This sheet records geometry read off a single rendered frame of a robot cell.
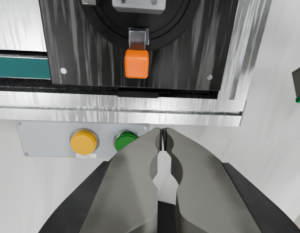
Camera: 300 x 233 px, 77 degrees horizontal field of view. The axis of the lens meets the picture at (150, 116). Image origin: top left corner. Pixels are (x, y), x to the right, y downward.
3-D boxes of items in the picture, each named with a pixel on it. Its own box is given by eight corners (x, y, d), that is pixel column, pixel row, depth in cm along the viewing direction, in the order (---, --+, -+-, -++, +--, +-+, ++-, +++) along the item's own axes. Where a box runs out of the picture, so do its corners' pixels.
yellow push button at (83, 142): (98, 149, 32) (96, 155, 31) (75, 148, 32) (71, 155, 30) (97, 128, 31) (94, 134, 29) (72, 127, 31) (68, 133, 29)
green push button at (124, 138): (139, 150, 33) (139, 156, 31) (116, 149, 33) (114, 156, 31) (140, 129, 31) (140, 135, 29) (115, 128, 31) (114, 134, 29)
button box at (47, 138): (146, 142, 38) (147, 160, 32) (40, 139, 37) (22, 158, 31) (148, 110, 35) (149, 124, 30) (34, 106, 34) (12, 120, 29)
